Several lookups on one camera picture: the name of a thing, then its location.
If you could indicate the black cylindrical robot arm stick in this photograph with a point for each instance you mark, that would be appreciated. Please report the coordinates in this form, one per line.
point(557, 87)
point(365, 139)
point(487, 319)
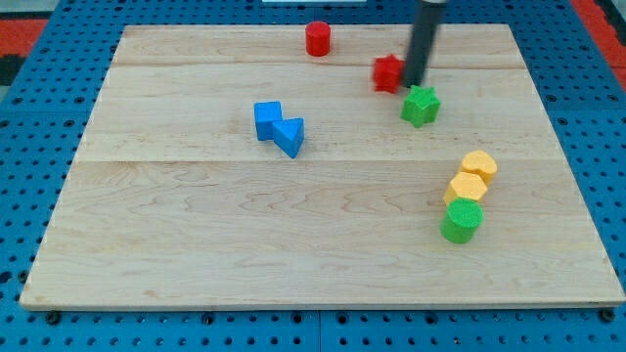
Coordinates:
point(429, 14)

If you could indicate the wooden board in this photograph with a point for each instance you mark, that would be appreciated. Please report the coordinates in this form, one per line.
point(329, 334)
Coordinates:
point(173, 204)

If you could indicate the blue triangle block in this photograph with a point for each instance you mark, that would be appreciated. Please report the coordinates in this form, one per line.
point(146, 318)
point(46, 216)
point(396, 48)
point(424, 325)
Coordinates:
point(288, 135)

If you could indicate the blue cube block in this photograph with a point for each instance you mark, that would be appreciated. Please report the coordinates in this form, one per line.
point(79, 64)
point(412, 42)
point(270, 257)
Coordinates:
point(265, 114)

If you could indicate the green star block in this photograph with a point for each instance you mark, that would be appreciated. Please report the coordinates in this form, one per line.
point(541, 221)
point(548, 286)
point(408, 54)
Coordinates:
point(421, 106)

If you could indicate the red star block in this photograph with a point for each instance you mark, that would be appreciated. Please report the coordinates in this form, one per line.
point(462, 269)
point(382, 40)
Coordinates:
point(387, 73)

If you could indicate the red cylinder block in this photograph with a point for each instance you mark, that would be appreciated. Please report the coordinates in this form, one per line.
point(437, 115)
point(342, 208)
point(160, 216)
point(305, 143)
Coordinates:
point(318, 39)

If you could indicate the yellow hexagon block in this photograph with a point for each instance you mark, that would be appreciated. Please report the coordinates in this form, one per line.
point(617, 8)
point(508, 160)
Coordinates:
point(465, 185)

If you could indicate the green cylinder block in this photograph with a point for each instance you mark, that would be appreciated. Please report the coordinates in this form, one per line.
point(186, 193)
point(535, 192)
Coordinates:
point(462, 218)

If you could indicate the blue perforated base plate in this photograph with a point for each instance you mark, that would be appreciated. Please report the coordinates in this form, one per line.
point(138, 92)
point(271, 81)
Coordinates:
point(46, 109)

